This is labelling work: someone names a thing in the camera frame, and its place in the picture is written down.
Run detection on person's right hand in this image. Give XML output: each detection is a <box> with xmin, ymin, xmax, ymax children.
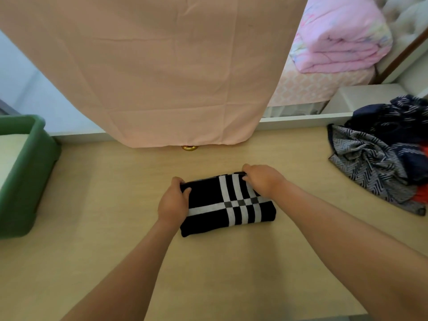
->
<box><xmin>241</xmin><ymin>164</ymin><xmax>288</xmax><ymax>200</ymax></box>

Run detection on person's left hand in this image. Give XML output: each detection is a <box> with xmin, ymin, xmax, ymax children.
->
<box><xmin>157</xmin><ymin>177</ymin><xmax>192</xmax><ymax>228</ymax></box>

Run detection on black cloth white stripes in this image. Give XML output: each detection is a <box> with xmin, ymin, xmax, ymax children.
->
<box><xmin>179</xmin><ymin>171</ymin><xmax>277</xmax><ymax>238</ymax></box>

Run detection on person's right forearm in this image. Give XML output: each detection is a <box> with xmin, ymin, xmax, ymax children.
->
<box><xmin>267</xmin><ymin>180</ymin><xmax>428</xmax><ymax>321</ymax></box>

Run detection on person's left forearm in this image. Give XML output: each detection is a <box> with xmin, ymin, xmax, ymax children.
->
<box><xmin>60</xmin><ymin>219</ymin><xmax>184</xmax><ymax>321</ymax></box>

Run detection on pink patterned bed mattress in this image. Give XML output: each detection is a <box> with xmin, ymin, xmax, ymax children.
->
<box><xmin>267</xmin><ymin>66</ymin><xmax>375</xmax><ymax>108</ymax></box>

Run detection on grey zigzag patterned garment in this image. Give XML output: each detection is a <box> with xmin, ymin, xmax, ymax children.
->
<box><xmin>327</xmin><ymin>124</ymin><xmax>427</xmax><ymax>216</ymax></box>

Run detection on peach hanging curtain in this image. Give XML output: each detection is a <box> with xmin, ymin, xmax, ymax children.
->
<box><xmin>0</xmin><ymin>0</ymin><xmax>308</xmax><ymax>149</ymax></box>

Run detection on white bedside box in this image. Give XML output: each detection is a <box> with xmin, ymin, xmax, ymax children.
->
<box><xmin>320</xmin><ymin>84</ymin><xmax>416</xmax><ymax>114</ymax></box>

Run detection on green plastic basket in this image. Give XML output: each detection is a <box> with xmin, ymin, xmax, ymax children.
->
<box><xmin>0</xmin><ymin>114</ymin><xmax>62</xmax><ymax>240</ymax></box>

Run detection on navy striped garment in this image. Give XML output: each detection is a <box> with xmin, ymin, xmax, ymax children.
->
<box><xmin>344</xmin><ymin>95</ymin><xmax>428</xmax><ymax>186</ymax></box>

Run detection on pink folded quilt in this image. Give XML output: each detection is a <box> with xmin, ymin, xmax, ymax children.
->
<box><xmin>290</xmin><ymin>0</ymin><xmax>394</xmax><ymax>74</ymax></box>

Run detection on red orange garment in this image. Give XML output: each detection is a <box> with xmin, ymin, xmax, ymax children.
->
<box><xmin>411</xmin><ymin>184</ymin><xmax>428</xmax><ymax>206</ymax></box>

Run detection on white tufted headboard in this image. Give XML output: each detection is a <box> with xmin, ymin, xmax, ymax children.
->
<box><xmin>372</xmin><ymin>0</ymin><xmax>428</xmax><ymax>76</ymax></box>

